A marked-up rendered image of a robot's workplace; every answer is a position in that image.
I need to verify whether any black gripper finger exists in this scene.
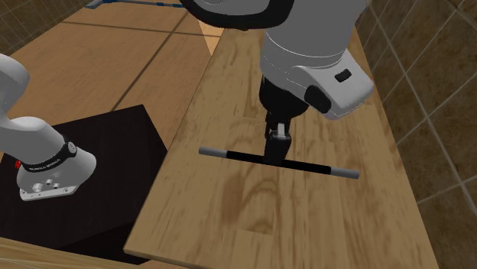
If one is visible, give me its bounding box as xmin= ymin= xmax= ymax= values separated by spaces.
xmin=262 ymin=118 xmax=292 ymax=167

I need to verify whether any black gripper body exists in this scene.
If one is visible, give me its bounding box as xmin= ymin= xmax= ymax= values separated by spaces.
xmin=258 ymin=75 xmax=310 ymax=121

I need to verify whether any black pen with grey ends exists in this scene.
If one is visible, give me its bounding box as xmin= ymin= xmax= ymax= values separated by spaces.
xmin=198 ymin=146 xmax=361 ymax=180

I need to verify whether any black robot stand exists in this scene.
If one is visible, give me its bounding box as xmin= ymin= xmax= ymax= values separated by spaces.
xmin=0 ymin=104 xmax=169 ymax=266

